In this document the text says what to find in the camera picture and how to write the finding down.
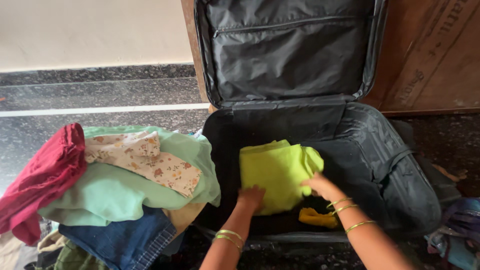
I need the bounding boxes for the person's left hand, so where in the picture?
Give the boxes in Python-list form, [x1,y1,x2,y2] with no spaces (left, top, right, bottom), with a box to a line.
[236,185,266,215]

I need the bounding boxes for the person's right hand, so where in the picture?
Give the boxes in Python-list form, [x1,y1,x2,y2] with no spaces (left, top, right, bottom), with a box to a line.
[300,172,345,204]

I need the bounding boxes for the lime green cloth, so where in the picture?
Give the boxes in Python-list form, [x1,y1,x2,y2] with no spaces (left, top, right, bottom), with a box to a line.
[239,139,325,216]

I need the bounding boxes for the gold bangle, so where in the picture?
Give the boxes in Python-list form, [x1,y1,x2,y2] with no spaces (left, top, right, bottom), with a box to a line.
[213,235,243,253]
[332,204,359,216]
[216,229,245,243]
[326,197,353,209]
[345,220,377,235]

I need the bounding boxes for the yellow cloth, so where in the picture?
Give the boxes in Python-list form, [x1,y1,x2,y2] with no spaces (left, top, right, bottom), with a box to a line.
[298,207,339,229]

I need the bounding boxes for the black fabric suitcase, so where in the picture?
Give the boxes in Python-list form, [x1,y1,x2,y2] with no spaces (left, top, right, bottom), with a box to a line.
[194,0,442,244]

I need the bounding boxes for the tan cloth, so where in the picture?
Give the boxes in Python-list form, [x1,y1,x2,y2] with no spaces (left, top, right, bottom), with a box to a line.
[162,202,207,238]

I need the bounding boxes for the cream floral print cloth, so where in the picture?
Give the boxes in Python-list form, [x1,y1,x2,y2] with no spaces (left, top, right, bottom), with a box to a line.
[85,130,203,199]

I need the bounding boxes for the mint green cloth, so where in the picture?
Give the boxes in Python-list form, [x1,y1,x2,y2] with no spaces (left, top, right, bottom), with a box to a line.
[38,125,221,227]

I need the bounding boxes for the blue denim jeans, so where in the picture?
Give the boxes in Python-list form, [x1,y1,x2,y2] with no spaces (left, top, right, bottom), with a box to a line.
[58,205,177,270]

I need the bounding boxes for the blue purple patterned cloth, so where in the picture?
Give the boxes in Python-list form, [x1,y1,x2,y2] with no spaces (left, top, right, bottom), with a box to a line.
[425,197,480,270]

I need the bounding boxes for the brown wooden cabinet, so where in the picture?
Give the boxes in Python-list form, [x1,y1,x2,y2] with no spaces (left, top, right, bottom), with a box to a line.
[181,0,480,117]

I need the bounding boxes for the olive green cloth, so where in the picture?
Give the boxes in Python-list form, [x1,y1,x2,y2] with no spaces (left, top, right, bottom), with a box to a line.
[34,240,109,270]

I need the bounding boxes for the beige cloth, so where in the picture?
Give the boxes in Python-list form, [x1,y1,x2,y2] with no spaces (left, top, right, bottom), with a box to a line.
[37,229,69,253]

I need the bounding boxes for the maroon cloth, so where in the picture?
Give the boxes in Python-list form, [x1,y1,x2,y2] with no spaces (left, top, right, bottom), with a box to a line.
[0,123,88,247]

